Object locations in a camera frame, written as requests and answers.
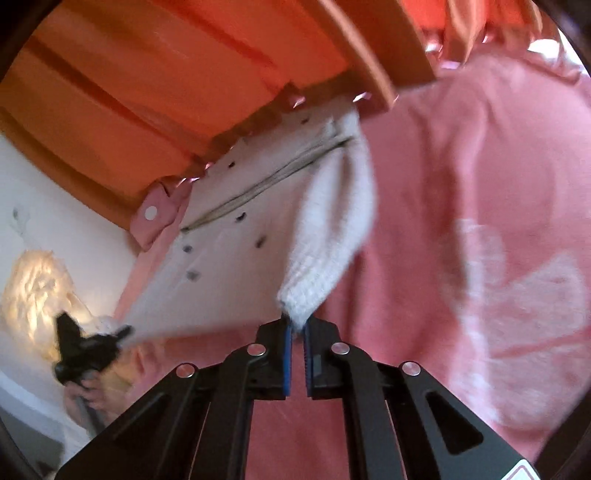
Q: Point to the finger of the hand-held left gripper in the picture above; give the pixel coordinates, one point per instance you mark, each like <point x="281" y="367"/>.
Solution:
<point x="121" y="333"/>

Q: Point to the person's left hand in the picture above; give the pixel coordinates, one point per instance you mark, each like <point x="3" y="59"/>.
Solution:
<point x="92" y="392"/>

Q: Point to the pink cloth with round button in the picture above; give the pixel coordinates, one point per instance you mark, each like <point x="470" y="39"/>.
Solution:
<point x="154" y="214"/>

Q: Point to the orange wooden headboard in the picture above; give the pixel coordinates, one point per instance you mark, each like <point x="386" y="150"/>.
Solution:
<point x="152" y="78"/>

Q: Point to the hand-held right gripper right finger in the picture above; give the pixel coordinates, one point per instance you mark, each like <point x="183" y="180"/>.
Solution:
<point x="308" y="364"/>

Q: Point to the white buttoned small garment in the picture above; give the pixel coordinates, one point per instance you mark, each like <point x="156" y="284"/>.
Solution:
<point x="240" y="258"/>

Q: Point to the pink blanket with white print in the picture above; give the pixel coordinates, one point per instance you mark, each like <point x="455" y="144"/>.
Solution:
<point x="461" y="230"/>

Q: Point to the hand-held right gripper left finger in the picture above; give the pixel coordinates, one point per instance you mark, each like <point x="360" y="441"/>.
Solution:
<point x="287" y="364"/>

